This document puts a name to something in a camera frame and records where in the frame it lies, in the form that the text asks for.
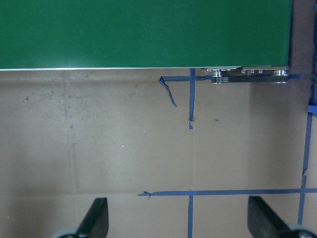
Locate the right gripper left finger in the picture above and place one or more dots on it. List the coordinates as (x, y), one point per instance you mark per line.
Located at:
(95, 222)

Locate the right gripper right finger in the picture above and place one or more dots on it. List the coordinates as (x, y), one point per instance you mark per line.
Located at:
(263, 222)

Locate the green conveyor belt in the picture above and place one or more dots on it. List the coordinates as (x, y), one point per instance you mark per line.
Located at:
(221, 35)

